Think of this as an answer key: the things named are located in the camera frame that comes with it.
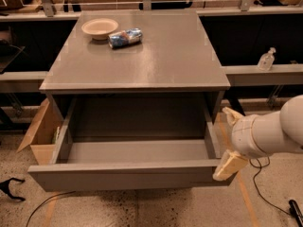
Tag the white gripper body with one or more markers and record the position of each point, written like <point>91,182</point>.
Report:
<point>242,136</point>

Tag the foam padded gripper finger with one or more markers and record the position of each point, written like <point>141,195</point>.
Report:
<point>230,163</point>
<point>232,116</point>

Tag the grey top drawer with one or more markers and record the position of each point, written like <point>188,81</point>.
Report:
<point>120,143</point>

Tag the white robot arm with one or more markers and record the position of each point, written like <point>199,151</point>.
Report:
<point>288,128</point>

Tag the grey drawer cabinet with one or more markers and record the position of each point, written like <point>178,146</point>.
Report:
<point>159,88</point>

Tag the open cardboard box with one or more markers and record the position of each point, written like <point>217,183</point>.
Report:
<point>42,133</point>

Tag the clear hand sanitizer bottle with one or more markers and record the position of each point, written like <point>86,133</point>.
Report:
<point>266,60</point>

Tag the black cylindrical floor object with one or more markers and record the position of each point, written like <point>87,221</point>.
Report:
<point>295,211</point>

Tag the crushed blue soda can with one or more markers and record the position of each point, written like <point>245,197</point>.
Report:
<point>125,37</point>

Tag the beige paper bowl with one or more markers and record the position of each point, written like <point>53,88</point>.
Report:
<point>100,29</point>

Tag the grey metal rail frame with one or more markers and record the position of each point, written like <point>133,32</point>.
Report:
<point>42,10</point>

